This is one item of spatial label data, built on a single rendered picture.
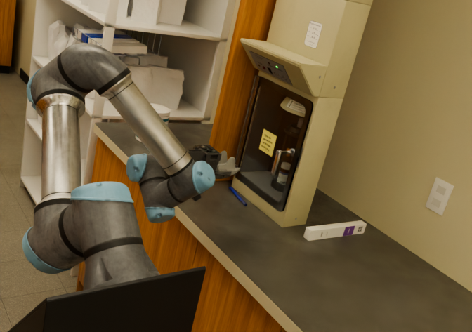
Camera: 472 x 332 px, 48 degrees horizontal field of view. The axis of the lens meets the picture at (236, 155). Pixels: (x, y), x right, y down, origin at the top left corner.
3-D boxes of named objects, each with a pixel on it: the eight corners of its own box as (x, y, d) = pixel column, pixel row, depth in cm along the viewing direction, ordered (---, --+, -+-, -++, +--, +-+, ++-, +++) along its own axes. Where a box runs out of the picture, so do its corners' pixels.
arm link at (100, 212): (111, 236, 97) (95, 169, 101) (64, 261, 103) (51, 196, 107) (155, 236, 107) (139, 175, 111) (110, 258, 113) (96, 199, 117)
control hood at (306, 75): (259, 68, 190) (265, 41, 187) (319, 97, 167) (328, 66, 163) (233, 66, 184) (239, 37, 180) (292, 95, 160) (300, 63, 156)
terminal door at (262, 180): (234, 175, 204) (258, 74, 190) (283, 213, 181) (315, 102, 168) (232, 175, 203) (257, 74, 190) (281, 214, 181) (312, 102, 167)
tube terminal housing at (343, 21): (279, 182, 221) (331, -6, 195) (333, 220, 197) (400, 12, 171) (230, 186, 206) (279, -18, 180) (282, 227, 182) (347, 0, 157)
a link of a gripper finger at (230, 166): (248, 158, 162) (221, 158, 157) (244, 176, 164) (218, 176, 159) (243, 154, 164) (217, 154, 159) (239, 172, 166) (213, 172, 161)
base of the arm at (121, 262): (94, 297, 92) (82, 242, 95) (76, 314, 104) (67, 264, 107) (174, 278, 99) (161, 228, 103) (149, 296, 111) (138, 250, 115)
